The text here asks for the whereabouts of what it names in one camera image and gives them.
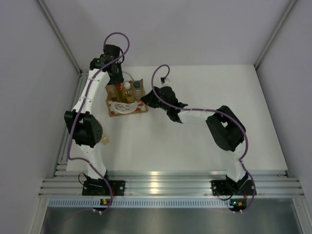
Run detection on grey cap clear jar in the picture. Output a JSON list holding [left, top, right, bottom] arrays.
[[133, 80, 142, 100]]

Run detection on white cap amber bottle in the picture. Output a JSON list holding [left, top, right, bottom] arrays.
[[100, 132, 109, 145], [124, 81, 135, 103]]

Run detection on red cap yellow bottle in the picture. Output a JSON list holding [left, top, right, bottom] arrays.
[[114, 83, 125, 103]]

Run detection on burlap watermelon canvas bag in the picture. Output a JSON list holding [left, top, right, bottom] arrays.
[[105, 72, 148, 117]]

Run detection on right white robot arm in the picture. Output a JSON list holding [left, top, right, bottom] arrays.
[[140, 86, 249, 195]]

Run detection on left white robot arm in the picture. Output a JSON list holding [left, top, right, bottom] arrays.
[[64, 44, 124, 195]]

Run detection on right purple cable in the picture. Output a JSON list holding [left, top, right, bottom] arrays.
[[151, 64, 256, 214]]

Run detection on purple cable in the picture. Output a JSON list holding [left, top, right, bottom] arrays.
[[66, 32, 130, 215], [151, 64, 256, 214]]

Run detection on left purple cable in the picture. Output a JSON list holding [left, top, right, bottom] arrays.
[[66, 32, 130, 215]]

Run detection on left aluminium frame post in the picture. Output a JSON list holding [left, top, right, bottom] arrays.
[[35, 0, 82, 74]]

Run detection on aluminium frame post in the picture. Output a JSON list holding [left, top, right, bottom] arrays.
[[35, 0, 82, 74], [254, 0, 299, 71]]

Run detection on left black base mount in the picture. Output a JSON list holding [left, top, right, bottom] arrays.
[[82, 179, 125, 196]]

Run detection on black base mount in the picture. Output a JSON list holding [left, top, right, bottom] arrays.
[[82, 179, 125, 196], [211, 180, 233, 201]]

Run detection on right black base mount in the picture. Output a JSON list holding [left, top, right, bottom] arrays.
[[211, 180, 233, 201]]

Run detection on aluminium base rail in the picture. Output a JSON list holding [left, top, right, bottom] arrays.
[[39, 171, 304, 198]]

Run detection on white slotted cable duct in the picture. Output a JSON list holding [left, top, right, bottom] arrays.
[[48, 198, 244, 209]]

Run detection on right aluminium frame post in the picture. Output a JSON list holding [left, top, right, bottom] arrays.
[[254, 0, 299, 71]]

